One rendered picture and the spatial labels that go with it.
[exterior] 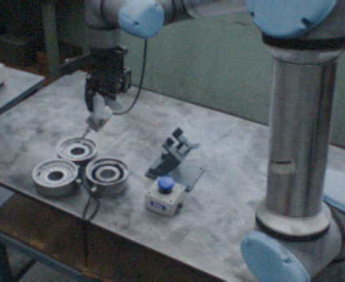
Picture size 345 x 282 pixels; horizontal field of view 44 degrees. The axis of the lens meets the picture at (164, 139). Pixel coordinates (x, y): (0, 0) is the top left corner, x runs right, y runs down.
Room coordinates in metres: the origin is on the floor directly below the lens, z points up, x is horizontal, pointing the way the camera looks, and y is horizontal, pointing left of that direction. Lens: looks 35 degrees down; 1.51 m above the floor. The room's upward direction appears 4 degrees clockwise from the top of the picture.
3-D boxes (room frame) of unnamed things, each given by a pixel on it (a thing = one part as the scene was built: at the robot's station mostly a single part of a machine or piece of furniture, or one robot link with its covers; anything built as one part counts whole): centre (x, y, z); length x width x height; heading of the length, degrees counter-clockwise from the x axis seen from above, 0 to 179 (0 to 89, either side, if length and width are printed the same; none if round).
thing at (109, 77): (0.88, 0.14, 1.07); 0.09 x 0.08 x 0.12; 66
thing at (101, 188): (0.80, 0.13, 0.82); 0.10 x 0.10 x 0.04
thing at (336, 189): (0.57, -0.32, 0.97); 0.13 x 0.12 x 0.14; 133
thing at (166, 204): (0.73, -0.02, 0.82); 0.08 x 0.07 x 0.05; 66
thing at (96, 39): (0.88, 0.15, 1.15); 0.08 x 0.08 x 0.05
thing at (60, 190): (0.77, 0.26, 0.82); 0.10 x 0.10 x 0.04
